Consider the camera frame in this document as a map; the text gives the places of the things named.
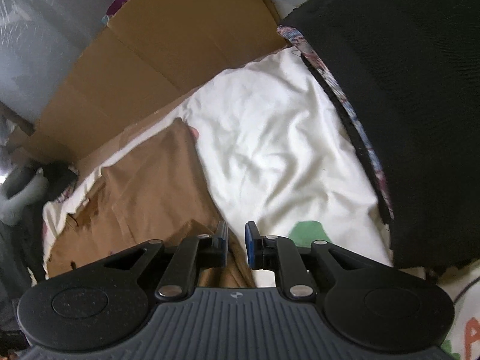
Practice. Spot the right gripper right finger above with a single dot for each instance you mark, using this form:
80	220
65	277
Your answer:
279	255

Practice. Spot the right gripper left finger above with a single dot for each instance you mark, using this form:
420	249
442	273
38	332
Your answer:
194	254

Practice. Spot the brown t-shirt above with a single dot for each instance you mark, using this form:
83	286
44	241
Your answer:
156	191

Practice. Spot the cream cartoon print blanket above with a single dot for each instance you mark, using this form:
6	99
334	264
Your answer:
271	148

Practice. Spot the dark grey pillow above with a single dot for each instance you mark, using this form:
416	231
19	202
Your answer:
22	245

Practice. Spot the grey neck pillow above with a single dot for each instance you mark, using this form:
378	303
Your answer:
23	187

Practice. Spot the brown cardboard sheet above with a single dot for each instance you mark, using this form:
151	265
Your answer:
148	54

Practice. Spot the black folded garment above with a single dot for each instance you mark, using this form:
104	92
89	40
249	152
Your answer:
404	77

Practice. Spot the grey wrapped mattress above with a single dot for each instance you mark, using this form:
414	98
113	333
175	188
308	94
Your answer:
40	41

